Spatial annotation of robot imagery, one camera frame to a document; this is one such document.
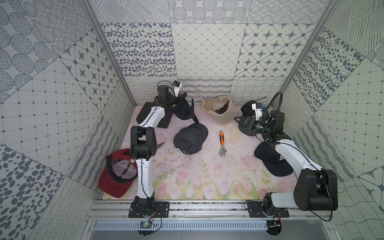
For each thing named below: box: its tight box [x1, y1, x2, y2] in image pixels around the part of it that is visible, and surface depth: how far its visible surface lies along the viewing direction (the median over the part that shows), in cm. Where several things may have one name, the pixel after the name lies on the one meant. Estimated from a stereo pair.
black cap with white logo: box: [172, 100, 199, 123], surface depth 97 cm
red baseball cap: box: [98, 148, 138, 198], surface depth 82 cm
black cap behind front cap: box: [173, 123, 209, 155], surface depth 96 cm
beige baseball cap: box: [202, 95, 237, 125], surface depth 113 cm
